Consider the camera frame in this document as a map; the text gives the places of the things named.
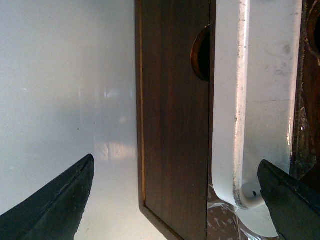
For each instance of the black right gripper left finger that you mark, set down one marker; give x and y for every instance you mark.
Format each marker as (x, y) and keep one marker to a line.
(55, 211)

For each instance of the wooden drawer with white handle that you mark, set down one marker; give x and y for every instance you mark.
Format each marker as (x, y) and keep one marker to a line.
(221, 86)

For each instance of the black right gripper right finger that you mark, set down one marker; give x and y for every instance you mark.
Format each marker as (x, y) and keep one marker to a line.
(294, 207)

